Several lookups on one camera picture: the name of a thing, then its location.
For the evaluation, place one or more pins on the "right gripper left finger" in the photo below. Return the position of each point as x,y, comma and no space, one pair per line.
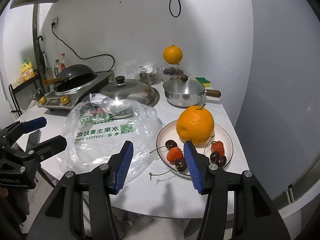
79,207

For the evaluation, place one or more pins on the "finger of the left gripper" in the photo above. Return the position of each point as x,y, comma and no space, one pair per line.
15,130
40,152

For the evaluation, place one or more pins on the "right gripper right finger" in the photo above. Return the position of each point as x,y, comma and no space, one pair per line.
255,216

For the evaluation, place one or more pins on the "dark cherry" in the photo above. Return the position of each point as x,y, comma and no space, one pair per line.
221,160
180,166
169,144
213,154

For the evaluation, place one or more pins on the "red strawberry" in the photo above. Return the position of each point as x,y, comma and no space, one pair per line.
174,154

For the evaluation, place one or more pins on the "black metal rack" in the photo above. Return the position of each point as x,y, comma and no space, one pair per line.
24,92

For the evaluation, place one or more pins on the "steel induction cooker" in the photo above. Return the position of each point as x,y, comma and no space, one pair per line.
68,94

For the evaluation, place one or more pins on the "yellow detergent bottle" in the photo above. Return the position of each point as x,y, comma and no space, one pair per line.
26,69

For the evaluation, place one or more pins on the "printed clear plastic bag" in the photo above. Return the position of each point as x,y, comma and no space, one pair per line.
97,128

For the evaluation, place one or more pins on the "black wok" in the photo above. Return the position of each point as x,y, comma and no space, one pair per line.
71,78

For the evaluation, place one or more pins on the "sauce bottle red cap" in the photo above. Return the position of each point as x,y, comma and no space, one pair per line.
63,62

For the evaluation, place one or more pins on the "strawberry on plate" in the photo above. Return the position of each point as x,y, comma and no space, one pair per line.
217,146

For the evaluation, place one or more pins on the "large orange on plate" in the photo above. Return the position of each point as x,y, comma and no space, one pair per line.
195,123

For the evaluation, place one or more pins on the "steel wok lid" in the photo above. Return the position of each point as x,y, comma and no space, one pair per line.
122,88

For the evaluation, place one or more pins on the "green yellow sponge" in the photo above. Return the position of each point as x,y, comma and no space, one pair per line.
203,81

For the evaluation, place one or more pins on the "steel cup in plastic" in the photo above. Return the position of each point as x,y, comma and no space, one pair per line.
147,74

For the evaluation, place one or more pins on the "small steel saucepan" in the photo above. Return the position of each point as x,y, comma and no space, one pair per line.
185,92

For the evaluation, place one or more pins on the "glass jar with cherries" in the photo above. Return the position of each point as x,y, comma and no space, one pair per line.
172,71

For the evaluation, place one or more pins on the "orange on glass jar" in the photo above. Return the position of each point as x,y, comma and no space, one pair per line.
173,55

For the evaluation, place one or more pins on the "wall power socket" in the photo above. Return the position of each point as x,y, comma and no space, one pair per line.
55,22

